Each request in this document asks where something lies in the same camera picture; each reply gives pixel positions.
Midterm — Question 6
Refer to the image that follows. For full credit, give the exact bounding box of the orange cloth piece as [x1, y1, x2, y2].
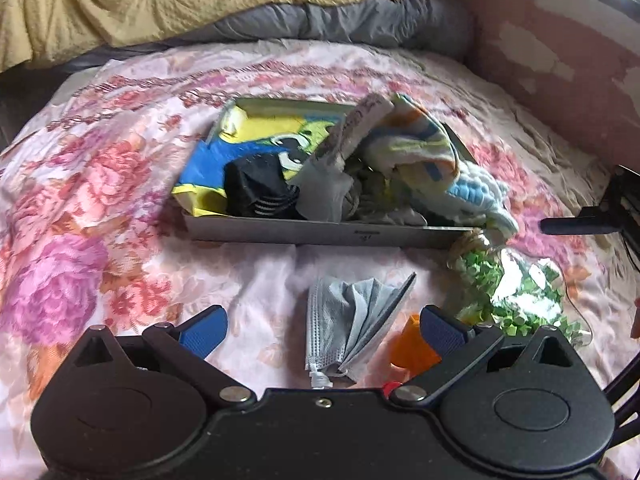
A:
[390, 314, 442, 377]

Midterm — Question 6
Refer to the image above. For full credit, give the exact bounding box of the grey face mask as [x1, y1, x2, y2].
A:
[305, 273, 416, 389]

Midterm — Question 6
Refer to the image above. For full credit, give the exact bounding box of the white blue waffle cloth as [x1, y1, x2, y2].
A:
[399, 161, 521, 241]

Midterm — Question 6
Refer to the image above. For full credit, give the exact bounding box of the black sock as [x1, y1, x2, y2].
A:
[224, 153, 303, 220]

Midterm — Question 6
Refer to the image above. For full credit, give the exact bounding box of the striped colourful towel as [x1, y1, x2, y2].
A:
[359, 93, 460, 193]

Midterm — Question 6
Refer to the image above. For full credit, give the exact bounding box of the bag of green pieces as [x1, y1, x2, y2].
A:
[448, 229, 592, 348]

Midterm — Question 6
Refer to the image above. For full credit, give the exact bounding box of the red lid marker jar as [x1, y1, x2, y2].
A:
[382, 382, 402, 399]

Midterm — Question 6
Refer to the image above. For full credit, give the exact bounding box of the pink floral bed sheet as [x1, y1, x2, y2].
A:
[1, 41, 639, 479]

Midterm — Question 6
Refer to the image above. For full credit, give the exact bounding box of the grey tray cartoon liner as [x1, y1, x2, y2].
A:
[172, 98, 471, 249]

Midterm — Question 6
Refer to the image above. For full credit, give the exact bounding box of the grey rolled quilt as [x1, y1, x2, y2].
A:
[60, 0, 475, 74]

